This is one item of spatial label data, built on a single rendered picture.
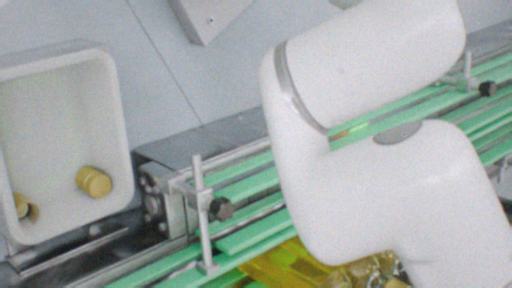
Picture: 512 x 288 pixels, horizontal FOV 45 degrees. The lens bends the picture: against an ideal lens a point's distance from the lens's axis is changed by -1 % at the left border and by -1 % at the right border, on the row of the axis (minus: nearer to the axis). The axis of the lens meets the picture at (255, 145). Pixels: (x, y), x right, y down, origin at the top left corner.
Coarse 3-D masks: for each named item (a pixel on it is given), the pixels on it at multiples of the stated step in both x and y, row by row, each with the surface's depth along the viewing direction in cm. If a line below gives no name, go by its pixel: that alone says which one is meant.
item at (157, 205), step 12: (144, 168) 88; (156, 168) 87; (168, 168) 87; (144, 180) 88; (156, 180) 85; (144, 192) 89; (156, 192) 85; (144, 204) 90; (156, 204) 87; (168, 204) 85; (180, 204) 86; (156, 216) 88; (168, 216) 86; (180, 216) 87; (156, 228) 89; (168, 228) 87; (180, 228) 88
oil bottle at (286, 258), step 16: (288, 240) 91; (256, 256) 90; (272, 256) 88; (288, 256) 87; (304, 256) 87; (256, 272) 91; (272, 272) 88; (288, 272) 85; (304, 272) 84; (320, 272) 83; (336, 272) 83
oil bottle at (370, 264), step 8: (296, 240) 91; (368, 256) 86; (376, 256) 87; (344, 264) 85; (352, 264) 84; (360, 264) 85; (368, 264) 85; (376, 264) 85; (352, 272) 84; (360, 272) 84; (368, 272) 84; (376, 272) 85; (352, 280) 84; (360, 280) 84; (368, 280) 84
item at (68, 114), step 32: (32, 64) 73; (64, 64) 75; (96, 64) 81; (0, 96) 78; (32, 96) 81; (64, 96) 84; (96, 96) 83; (0, 128) 79; (32, 128) 82; (64, 128) 85; (96, 128) 86; (0, 160) 73; (32, 160) 83; (64, 160) 86; (96, 160) 89; (128, 160) 84; (0, 192) 74; (32, 192) 84; (64, 192) 87; (128, 192) 86; (64, 224) 81
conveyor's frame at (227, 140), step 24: (504, 24) 154; (480, 48) 134; (504, 48) 136; (240, 120) 103; (264, 120) 102; (168, 144) 95; (192, 144) 95; (216, 144) 94; (240, 144) 93; (264, 144) 95; (216, 168) 90; (120, 216) 95; (144, 216) 95; (120, 240) 88; (144, 240) 88; (168, 240) 88; (192, 240) 91; (0, 264) 85; (48, 264) 84; (72, 264) 83; (96, 264) 83; (120, 264) 84
